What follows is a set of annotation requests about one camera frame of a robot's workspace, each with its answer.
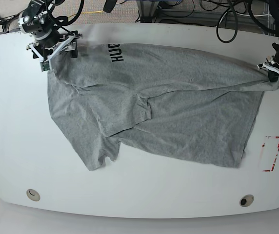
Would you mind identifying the aluminium frame base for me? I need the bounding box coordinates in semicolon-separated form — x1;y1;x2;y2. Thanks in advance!
136;0;160;23

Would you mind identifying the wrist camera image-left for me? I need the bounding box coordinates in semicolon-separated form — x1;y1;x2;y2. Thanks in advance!
40;59;52;72

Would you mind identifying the right table cable grommet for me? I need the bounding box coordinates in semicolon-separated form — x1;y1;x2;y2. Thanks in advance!
239;195;254;207

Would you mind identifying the red tape rectangle marking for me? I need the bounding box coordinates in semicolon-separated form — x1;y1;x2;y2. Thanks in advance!
259;136;279;172

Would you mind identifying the black cylinder object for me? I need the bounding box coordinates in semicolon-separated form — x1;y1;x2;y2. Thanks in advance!
103;0;117;13

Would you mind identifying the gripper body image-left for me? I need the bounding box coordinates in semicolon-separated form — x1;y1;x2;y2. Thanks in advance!
26;29;82;67

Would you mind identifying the grey printed T-shirt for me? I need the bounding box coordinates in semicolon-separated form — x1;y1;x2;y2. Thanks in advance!
47;41;279;171

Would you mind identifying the table cable grommet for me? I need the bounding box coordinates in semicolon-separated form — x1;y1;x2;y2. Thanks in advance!
26;189;40;202
239;195;254;207

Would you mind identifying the left table cable grommet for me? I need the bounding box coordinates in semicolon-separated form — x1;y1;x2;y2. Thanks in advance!
26;189;40;202

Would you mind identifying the yellow cable on floor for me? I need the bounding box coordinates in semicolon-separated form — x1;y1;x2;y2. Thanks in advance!
68;10;105;22

